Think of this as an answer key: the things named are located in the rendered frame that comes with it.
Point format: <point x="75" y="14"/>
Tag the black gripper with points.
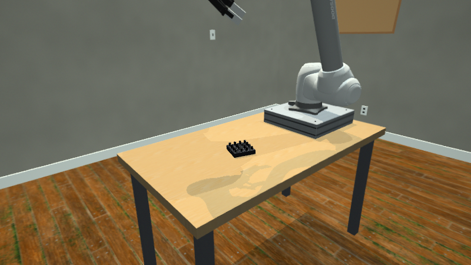
<point x="221" y="7"/>

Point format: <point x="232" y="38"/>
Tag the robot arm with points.
<point x="335" y="84"/>

